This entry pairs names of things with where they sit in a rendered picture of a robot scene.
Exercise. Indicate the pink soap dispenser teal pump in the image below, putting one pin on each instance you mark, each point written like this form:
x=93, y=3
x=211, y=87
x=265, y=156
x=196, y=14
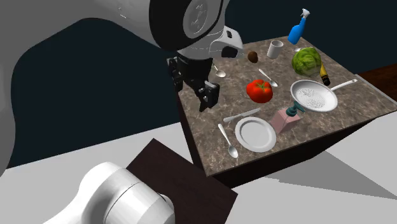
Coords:
x=283, y=121

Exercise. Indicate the yellow bottle with black cap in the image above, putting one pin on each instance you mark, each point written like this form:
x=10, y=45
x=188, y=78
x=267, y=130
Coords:
x=324, y=76

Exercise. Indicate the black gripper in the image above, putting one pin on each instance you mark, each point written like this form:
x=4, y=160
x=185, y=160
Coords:
x=195, y=71

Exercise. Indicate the blue spray bottle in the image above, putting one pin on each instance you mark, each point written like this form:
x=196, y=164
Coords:
x=296, y=32

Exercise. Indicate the silver table knife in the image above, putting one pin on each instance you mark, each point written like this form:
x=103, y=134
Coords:
x=240, y=115

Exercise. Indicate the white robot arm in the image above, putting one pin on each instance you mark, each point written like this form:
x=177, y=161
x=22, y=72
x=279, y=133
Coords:
x=121, y=195

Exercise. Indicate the small silver spoon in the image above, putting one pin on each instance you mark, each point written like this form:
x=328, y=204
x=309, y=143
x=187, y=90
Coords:
x=220, y=73

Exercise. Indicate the large silver spoon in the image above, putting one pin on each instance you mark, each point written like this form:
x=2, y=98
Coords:
x=232, y=151

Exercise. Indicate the white plate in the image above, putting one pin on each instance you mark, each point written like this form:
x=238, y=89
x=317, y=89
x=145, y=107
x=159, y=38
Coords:
x=255, y=135

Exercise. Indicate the white cup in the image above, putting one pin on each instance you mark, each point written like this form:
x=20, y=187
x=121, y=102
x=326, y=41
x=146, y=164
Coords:
x=274, y=49

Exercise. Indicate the green lettuce head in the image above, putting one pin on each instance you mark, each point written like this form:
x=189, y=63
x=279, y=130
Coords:
x=306, y=62

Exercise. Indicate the red tomato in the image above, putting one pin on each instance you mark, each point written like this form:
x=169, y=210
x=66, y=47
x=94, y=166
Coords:
x=259, y=91

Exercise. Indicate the brown kiwi fruit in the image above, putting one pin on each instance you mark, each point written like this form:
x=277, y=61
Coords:
x=253, y=57

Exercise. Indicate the dark robot stand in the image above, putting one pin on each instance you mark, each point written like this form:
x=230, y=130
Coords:
x=183, y=189

